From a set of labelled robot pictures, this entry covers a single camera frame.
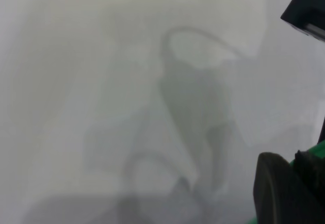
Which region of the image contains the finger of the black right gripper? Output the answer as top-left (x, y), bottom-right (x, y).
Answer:
top-left (280, 0), bottom-right (325, 42)

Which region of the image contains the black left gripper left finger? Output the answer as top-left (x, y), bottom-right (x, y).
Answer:
top-left (252, 152), bottom-right (309, 224)

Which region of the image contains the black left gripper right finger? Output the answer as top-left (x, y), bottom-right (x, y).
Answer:
top-left (294, 149), bottom-right (325, 224)

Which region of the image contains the clear zip bag green zipper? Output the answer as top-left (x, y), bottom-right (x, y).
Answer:
top-left (246, 114), bottom-right (325, 224)

